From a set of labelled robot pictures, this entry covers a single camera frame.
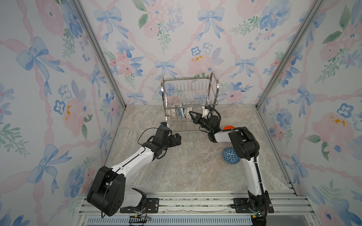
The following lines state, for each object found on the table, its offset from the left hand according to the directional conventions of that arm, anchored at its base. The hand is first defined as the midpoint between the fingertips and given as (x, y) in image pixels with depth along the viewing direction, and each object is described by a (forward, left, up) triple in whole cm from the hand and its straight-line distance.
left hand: (176, 137), depth 87 cm
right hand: (+19, -9, +4) cm, 21 cm away
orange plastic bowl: (+13, -37, -7) cm, 40 cm away
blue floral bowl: (+21, -3, +2) cm, 21 cm away
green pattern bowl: (+17, -7, +1) cm, 19 cm away
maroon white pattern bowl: (+20, +3, 0) cm, 20 cm away
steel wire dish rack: (+43, -2, -3) cm, 43 cm away
